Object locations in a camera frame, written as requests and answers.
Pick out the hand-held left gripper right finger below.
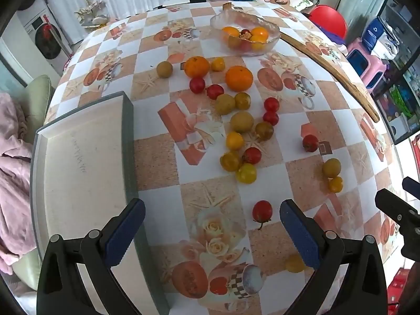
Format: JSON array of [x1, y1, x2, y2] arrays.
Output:
[[280, 198, 388, 315]]

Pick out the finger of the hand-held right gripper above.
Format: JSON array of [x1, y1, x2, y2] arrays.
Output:
[[402, 176, 420, 201], [375, 188, 420, 260]]

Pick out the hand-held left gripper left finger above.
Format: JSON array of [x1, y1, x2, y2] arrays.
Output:
[[37, 198, 146, 315]]

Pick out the white rectangular tray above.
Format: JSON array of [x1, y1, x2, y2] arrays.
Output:
[[30, 91, 171, 315]]

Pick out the red crates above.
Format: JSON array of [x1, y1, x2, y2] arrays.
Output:
[[387, 267, 411, 315]]

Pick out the black framed glass cabinet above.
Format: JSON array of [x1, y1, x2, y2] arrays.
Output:
[[374, 0, 420, 145]]

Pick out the brownish green tomato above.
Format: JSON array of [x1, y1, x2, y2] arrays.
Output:
[[255, 122, 274, 140]]

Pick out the pink plastic stool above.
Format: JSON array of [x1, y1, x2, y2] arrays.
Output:
[[346, 38, 388, 89]]

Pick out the pink blanket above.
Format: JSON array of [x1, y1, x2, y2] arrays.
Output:
[[0, 92, 41, 274]]

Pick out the long curved wooden board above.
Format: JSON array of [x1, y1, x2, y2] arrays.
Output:
[[280, 33, 380, 123]]

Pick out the blue printed bag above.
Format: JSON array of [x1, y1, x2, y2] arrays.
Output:
[[363, 18, 399, 56]]

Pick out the green sofa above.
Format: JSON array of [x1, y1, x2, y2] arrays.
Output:
[[7, 74, 56, 291]]

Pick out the red plastic stool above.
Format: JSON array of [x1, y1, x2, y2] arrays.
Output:
[[309, 5, 348, 40]]

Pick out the white washing machine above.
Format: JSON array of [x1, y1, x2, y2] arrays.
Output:
[[15, 0, 74, 73]]

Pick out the clear glass bowl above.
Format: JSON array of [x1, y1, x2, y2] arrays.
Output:
[[210, 8, 280, 56]]

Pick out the wire rack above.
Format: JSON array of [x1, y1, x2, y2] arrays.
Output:
[[75, 0, 110, 27]]

